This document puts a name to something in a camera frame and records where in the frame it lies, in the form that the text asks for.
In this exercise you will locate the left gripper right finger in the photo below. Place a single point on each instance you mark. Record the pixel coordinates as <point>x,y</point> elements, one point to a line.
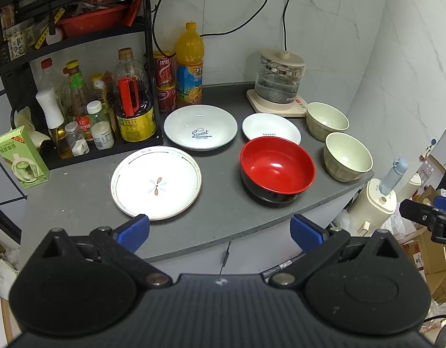
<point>321,248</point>

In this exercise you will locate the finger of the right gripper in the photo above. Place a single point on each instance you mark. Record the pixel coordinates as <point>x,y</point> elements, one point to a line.
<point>440,203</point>

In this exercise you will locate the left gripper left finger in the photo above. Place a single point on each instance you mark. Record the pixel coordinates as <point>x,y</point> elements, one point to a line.
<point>118,246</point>

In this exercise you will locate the white plate brown motif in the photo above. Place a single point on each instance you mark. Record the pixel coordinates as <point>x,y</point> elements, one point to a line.
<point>160,182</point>

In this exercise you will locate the red and black bowl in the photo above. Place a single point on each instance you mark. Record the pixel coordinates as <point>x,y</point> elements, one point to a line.
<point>276,170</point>

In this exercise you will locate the cream bowl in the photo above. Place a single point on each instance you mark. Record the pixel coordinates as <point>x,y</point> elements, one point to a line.
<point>346,158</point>
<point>323,119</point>

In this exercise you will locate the white Bakery print plate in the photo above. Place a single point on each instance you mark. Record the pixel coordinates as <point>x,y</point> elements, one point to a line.
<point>270,125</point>

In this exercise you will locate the white Sweet print plate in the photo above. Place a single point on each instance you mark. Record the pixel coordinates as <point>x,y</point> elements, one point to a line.
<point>200,127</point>

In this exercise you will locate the black metal kitchen rack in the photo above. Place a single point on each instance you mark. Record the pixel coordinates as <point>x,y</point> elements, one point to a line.
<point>20,87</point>

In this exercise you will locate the cardboard box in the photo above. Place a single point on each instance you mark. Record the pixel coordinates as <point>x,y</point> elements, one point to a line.
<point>433,254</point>

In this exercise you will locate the small white jar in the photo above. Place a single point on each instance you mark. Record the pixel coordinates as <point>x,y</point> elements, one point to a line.
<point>102,135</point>

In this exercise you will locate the small glass shaker jar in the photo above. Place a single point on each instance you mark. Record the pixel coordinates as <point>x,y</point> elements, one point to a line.
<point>76,139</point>

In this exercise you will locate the large soy sauce bottle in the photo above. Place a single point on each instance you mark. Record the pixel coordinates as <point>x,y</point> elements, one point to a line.
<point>134,106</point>

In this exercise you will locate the green bottle white cap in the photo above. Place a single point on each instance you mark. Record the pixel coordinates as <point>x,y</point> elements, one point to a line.
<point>97,112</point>

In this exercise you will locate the green carton box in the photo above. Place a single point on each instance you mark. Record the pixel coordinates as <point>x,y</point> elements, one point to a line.
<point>22,157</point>

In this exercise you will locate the green cap sauce bottle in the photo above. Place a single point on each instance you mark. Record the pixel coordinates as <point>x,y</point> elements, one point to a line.
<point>80,97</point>

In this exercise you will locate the red can lower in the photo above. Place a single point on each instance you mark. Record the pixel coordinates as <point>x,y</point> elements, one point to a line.
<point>167,98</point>

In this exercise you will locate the red can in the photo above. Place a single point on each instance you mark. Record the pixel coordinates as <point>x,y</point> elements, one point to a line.
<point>163,68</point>
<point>167,98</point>

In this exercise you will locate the white cap oil bottle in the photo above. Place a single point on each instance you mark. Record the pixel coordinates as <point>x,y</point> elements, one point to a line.
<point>55,121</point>

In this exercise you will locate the glass electric kettle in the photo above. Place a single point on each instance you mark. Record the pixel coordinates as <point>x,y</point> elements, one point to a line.
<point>279,75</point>

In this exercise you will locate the red cap clear bottle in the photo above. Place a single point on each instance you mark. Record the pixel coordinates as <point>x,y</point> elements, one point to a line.
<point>50,79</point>

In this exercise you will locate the red can upper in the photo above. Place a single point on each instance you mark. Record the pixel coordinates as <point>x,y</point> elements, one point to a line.
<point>163,68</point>

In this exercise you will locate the orange juice bottle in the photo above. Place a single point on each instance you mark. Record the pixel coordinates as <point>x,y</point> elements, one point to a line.
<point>190,53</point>

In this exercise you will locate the red plastic basket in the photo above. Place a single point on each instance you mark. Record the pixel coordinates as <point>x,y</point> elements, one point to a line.
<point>89,16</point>

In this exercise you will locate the cream thermos with blue handle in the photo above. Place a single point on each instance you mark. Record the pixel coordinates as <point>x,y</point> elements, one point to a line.
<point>377,201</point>

